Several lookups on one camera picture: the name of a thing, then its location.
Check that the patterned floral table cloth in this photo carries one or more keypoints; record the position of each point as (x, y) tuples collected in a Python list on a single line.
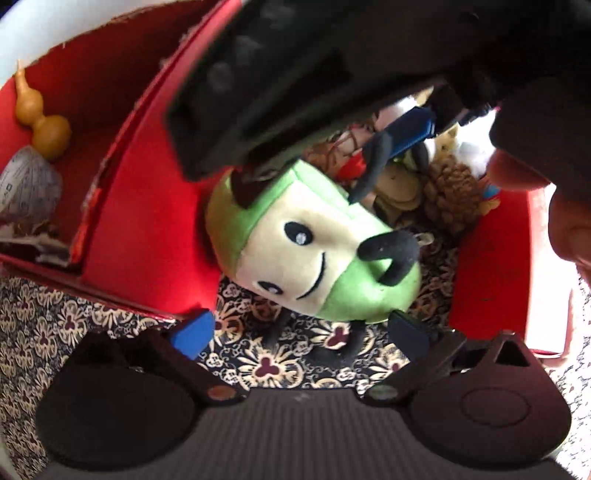
[(41, 326)]

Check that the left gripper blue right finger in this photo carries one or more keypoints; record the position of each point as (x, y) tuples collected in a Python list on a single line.
[(413, 338)]

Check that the green smiling plush doll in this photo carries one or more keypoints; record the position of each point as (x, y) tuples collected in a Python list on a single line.
[(299, 241)]

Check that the red open storage box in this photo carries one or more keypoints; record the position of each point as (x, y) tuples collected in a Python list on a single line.
[(134, 226)]

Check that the white printed tape roll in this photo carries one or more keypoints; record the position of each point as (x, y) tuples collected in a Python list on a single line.
[(30, 187)]

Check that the pine cone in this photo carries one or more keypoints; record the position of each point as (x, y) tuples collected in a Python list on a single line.
[(451, 195)]

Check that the person hand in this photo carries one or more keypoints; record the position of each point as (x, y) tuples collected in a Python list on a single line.
[(569, 220)]

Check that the orange gourd ornament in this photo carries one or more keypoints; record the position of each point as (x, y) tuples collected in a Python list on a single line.
[(50, 133)]

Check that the red carton box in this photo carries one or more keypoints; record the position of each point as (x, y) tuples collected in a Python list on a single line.
[(509, 278)]

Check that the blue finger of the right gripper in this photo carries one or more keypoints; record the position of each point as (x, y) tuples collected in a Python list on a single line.
[(411, 128)]

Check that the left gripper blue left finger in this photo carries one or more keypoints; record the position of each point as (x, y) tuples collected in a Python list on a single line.
[(190, 337)]

